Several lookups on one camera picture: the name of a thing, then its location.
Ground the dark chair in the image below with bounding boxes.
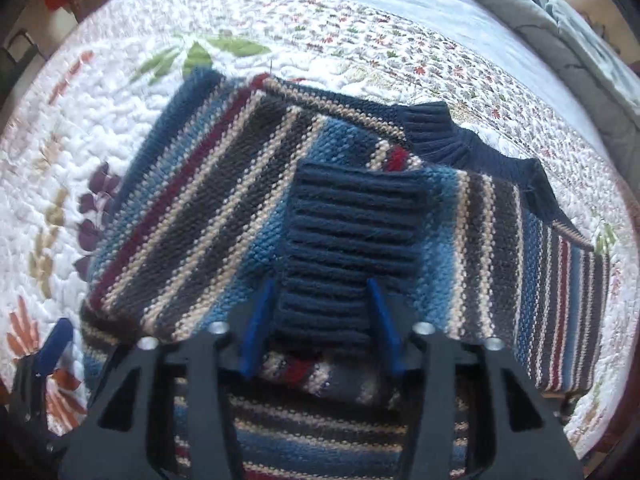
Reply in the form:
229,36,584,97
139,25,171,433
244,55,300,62
0,30,42,92

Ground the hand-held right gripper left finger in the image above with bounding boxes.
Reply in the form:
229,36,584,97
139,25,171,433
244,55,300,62
57,277,278,480

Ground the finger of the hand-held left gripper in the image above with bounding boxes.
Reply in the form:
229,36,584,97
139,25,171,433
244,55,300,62
31,317,76,378

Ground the white floral quilt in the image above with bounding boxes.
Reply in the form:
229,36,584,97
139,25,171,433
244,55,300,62
0,0,637,461

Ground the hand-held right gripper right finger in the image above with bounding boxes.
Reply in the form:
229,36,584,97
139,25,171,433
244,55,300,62
367,279,586,480

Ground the grey duvet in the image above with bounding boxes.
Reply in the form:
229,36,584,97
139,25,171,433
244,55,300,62
415,0,640,161

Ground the striped knitted sweater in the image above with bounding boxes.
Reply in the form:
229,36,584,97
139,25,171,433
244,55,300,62
79,67,613,480

